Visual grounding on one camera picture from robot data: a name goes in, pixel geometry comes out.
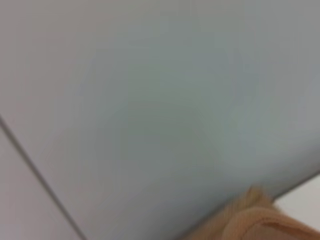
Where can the brown jute handbag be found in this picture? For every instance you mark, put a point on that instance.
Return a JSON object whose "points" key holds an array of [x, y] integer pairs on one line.
{"points": [[252, 222]]}

